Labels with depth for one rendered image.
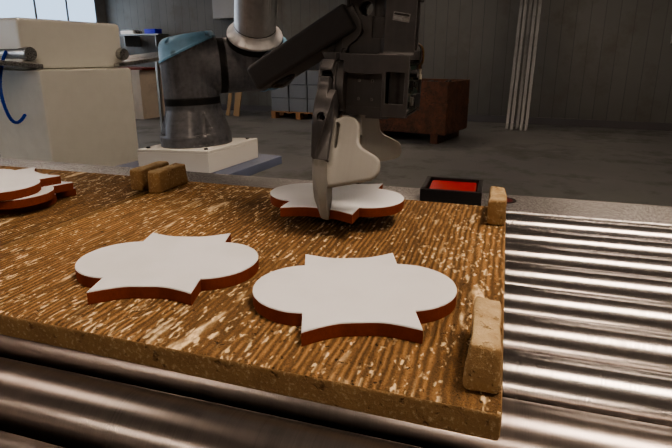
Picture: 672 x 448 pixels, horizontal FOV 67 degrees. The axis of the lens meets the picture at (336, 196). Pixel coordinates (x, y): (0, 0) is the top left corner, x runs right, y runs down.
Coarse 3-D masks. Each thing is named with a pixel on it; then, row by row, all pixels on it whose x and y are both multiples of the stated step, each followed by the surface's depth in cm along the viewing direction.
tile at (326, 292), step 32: (384, 256) 39; (256, 288) 34; (288, 288) 34; (320, 288) 34; (352, 288) 34; (384, 288) 34; (416, 288) 34; (448, 288) 34; (288, 320) 31; (320, 320) 30; (352, 320) 30; (384, 320) 30; (416, 320) 30
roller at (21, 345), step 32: (0, 352) 34; (32, 352) 33; (64, 352) 33; (160, 384) 30; (192, 384) 30; (224, 384) 29; (288, 416) 28; (320, 416) 28; (352, 416) 27; (512, 416) 26; (544, 416) 26; (576, 416) 26; (608, 416) 26
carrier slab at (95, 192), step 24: (0, 168) 75; (24, 168) 75; (96, 192) 62; (120, 192) 62; (144, 192) 62; (0, 216) 52; (24, 216) 52; (48, 216) 52; (72, 216) 52; (0, 240) 46
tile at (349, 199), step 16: (272, 192) 52; (288, 192) 52; (304, 192) 52; (336, 192) 52; (352, 192) 52; (368, 192) 52; (384, 192) 52; (288, 208) 47; (304, 208) 47; (336, 208) 46; (352, 208) 46; (368, 208) 47; (384, 208) 47; (400, 208) 48
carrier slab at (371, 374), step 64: (192, 192) 62; (256, 192) 62; (0, 256) 42; (64, 256) 42; (320, 256) 42; (448, 256) 42; (0, 320) 33; (64, 320) 32; (128, 320) 32; (192, 320) 32; (256, 320) 32; (448, 320) 32; (256, 384) 27; (320, 384) 26; (384, 384) 26; (448, 384) 26
